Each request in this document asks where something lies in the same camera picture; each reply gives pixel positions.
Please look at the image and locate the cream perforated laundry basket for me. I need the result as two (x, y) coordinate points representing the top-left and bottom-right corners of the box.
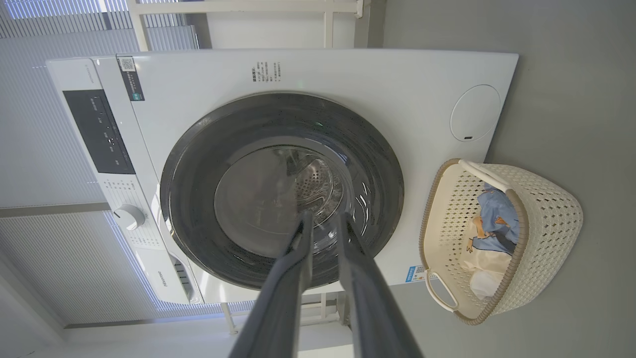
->
(419, 159), (583, 326)

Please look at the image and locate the white front-load washing machine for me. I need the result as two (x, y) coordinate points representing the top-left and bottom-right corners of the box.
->
(46, 48), (519, 305)

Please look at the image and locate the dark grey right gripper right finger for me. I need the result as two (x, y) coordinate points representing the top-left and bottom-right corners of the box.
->
(337, 213), (424, 358)

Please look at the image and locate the blue garment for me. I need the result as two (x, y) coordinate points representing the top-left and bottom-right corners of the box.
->
(466, 182), (520, 257)

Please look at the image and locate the white detergent drawer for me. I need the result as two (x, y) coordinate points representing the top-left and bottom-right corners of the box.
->
(142, 244), (203, 305)

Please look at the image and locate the dark round glass washer door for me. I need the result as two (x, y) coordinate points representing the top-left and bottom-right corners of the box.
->
(160, 92), (404, 290)

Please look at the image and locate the black washing machine display panel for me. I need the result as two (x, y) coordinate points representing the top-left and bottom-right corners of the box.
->
(63, 89), (136, 175)

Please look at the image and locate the blue energy label sticker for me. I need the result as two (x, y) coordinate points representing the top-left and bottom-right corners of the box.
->
(405, 265), (438, 283)

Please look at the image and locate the round white filter cover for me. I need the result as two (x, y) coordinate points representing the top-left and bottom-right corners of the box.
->
(450, 85), (501, 142)

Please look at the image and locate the white garment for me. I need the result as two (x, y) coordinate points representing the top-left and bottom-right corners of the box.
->
(460, 219), (512, 300)

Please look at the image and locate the white washing machine dial knob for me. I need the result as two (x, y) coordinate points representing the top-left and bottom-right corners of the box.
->
(113, 204), (146, 231)

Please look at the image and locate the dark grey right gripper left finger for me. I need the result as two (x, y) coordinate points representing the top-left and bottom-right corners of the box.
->
(229, 211), (315, 358)

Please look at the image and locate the black QR code sticker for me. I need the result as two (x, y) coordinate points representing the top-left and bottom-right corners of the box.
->
(117, 56), (145, 102)

